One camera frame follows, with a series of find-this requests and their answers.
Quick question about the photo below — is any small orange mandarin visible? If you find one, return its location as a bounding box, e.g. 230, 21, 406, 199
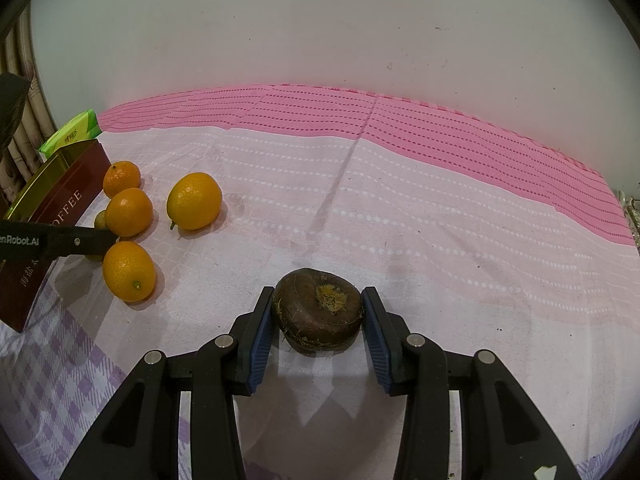
102, 160, 142, 199

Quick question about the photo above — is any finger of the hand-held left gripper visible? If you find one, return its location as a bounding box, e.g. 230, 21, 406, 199
50, 224, 119, 260

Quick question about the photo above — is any green tissue pack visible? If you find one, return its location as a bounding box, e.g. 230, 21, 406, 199
39, 109, 103, 157

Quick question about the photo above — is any orange kumquat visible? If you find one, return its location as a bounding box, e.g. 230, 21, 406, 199
166, 172, 223, 231
105, 187, 154, 237
102, 241, 157, 303

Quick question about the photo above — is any dark brown water chestnut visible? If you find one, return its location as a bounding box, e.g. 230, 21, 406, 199
271, 268, 364, 353

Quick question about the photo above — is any pink and purple checked cloth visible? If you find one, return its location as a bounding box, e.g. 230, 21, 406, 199
0, 84, 639, 480

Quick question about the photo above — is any dark red tin box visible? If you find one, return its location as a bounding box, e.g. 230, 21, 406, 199
0, 139, 112, 334

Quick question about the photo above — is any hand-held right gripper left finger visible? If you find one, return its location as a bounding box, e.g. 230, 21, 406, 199
60, 286, 276, 480

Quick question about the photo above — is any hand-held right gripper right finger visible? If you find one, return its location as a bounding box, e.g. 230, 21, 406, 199
361, 286, 583, 480

